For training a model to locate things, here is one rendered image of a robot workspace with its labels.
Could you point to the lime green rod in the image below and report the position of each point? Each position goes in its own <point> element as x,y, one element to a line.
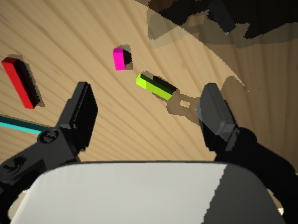
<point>153,86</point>

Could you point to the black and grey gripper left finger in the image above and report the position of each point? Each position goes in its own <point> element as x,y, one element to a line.
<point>53,148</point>

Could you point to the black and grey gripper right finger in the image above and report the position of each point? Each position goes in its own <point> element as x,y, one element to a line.
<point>221,131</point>

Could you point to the red rod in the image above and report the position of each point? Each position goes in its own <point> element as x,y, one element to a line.
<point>18,79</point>

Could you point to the turquoise rod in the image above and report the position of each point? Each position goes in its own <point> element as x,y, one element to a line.
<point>20,125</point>

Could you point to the magenta rectangular block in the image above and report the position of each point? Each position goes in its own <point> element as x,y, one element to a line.
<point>119,59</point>

